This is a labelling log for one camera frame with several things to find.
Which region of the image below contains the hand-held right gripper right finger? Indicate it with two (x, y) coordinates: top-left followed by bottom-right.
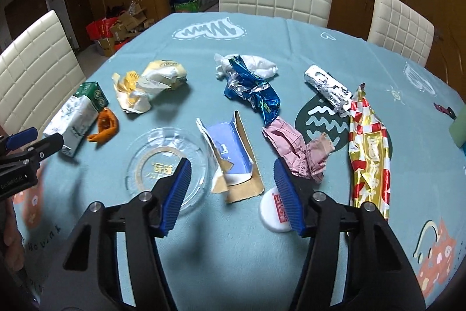
(273, 158), (426, 311)

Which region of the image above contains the yellow and white wrapper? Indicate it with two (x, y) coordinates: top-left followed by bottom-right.
(112, 59), (190, 115)

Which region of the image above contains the colourful printed bag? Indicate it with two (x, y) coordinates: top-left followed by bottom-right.
(174, 1), (202, 13)

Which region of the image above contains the silver printed wrapper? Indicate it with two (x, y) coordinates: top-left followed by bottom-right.
(303, 65), (353, 115)

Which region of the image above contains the clear round plastic lid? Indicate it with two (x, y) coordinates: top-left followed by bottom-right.
(125, 126), (212, 217)

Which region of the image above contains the red shopping bag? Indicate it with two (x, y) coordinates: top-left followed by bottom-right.
(86, 17), (112, 44)

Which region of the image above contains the green and white carton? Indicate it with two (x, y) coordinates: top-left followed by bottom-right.
(43, 81), (110, 157)

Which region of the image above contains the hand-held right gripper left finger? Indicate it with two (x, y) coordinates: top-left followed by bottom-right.
(63, 157), (192, 311)

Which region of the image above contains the person's left hand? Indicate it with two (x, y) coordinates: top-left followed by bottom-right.
(2, 203), (26, 272)

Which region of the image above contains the blue foil wrapper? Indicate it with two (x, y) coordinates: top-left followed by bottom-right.
(223, 56), (282, 126)

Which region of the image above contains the red and gold checkered wrapper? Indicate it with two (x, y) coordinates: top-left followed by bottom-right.
(347, 82), (394, 221)

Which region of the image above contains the pile of cardboard boxes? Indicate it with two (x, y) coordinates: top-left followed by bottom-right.
(98, 1), (158, 58)

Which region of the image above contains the teal printed tablecloth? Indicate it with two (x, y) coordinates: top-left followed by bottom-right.
(16, 11), (466, 311)

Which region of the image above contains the orange peel piece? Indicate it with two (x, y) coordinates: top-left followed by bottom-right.
(87, 107), (119, 145)

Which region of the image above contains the torn blue cardboard box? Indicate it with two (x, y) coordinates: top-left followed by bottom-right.
(196, 110), (265, 205)

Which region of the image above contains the white tissue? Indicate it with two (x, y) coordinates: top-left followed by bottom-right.
(214, 53), (279, 81)

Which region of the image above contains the pale green object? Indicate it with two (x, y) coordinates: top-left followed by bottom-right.
(449, 113), (466, 148)

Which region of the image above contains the pink paper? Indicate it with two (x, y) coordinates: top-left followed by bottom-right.
(261, 116), (336, 184)

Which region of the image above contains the white round lid red label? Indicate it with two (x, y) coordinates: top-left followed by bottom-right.
(258, 186), (303, 233)

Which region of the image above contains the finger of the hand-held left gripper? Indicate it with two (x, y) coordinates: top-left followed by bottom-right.
(13, 133), (65, 169)
(0, 127), (39, 152)

